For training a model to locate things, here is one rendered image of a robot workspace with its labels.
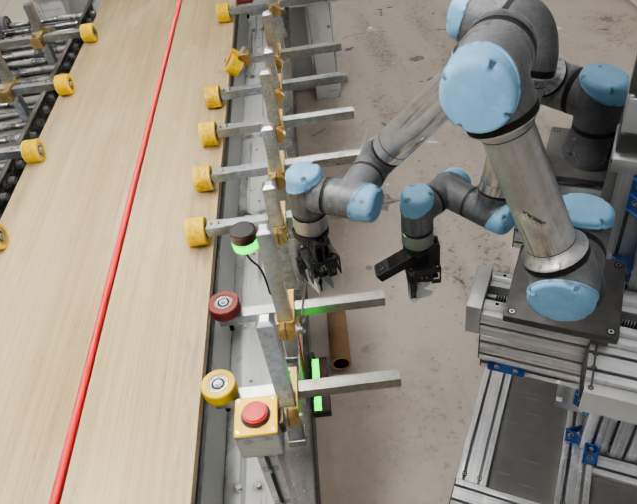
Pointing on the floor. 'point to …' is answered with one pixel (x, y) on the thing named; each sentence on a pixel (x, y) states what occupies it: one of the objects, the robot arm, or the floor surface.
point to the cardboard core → (338, 340)
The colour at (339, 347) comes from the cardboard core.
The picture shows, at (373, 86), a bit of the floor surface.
